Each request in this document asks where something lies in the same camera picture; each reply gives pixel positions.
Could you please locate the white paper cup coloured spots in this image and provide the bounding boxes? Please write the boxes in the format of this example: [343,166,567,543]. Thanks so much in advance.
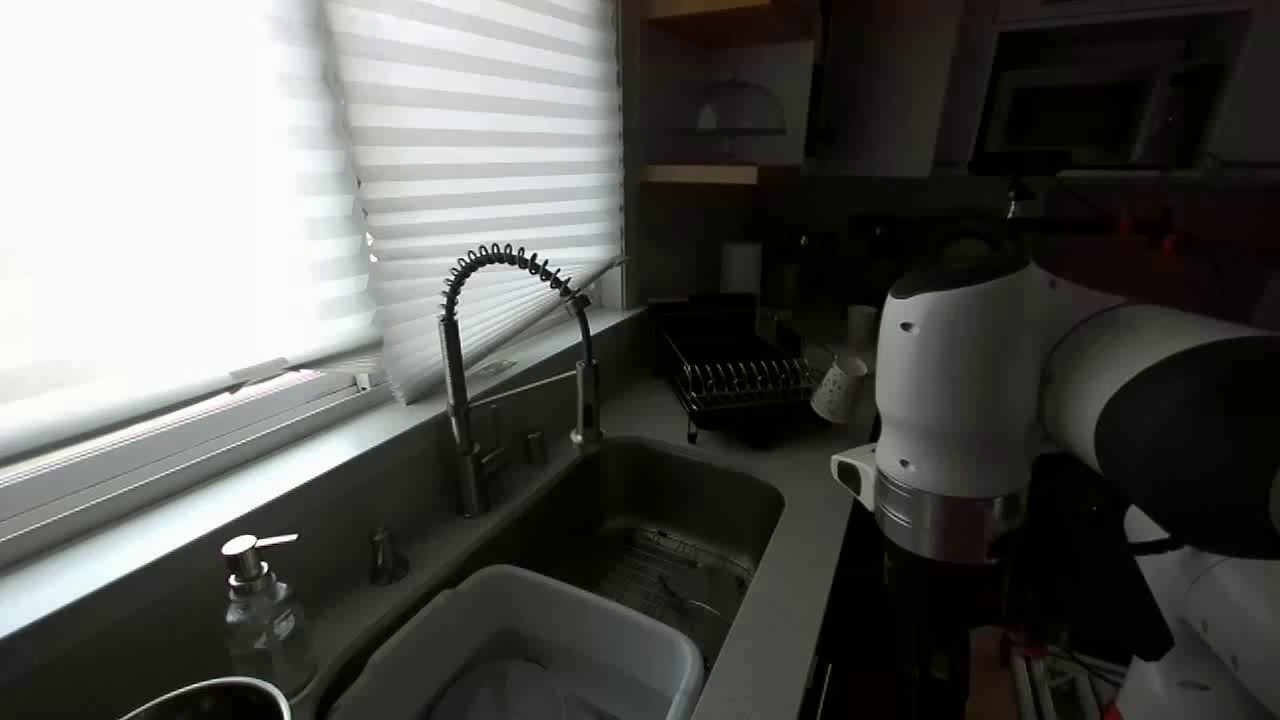
[807,347,881,431]

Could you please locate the black drain tray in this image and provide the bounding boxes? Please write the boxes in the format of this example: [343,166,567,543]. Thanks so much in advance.
[654,291,834,453]

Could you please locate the grey kitchen sink basin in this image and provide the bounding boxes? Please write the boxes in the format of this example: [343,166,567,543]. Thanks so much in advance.
[451,436,789,684]

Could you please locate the white paper towel roll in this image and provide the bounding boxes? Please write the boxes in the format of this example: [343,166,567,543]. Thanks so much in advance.
[716,235,770,301]

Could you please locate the chrome spring kitchen faucet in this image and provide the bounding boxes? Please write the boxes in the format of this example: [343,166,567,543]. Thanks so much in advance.
[436,240,609,520]

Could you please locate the metal sink bottom grid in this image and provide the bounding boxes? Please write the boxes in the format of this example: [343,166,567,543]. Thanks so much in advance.
[585,514,756,631]

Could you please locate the narrow white window blind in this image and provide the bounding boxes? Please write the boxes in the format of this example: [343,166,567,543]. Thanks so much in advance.
[315,0,633,405]

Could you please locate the white plastic wash tub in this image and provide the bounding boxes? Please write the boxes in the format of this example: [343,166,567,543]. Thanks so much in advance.
[324,561,707,720]

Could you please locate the small dark counter knob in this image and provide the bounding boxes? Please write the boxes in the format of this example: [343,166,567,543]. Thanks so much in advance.
[366,520,413,589]

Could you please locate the clear glass soap dispenser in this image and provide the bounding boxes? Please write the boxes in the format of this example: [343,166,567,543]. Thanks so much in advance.
[215,528,324,705]

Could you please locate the dark built-in microwave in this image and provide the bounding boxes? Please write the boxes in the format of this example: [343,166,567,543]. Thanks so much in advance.
[975,57,1163,173]

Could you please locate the wide white window blind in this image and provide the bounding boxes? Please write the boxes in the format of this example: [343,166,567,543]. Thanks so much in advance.
[0,0,386,465]

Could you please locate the dark round bowl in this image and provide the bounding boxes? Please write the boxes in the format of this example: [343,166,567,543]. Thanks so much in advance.
[116,673,298,720]

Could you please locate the chrome wire dish rack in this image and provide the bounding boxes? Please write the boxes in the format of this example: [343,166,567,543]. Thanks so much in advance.
[660,314,821,419]

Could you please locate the wooden wall shelf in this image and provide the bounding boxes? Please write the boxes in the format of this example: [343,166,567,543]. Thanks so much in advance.
[636,159,766,190]

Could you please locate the wire dome food cover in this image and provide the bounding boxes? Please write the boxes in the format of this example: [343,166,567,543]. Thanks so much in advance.
[685,77,794,140]

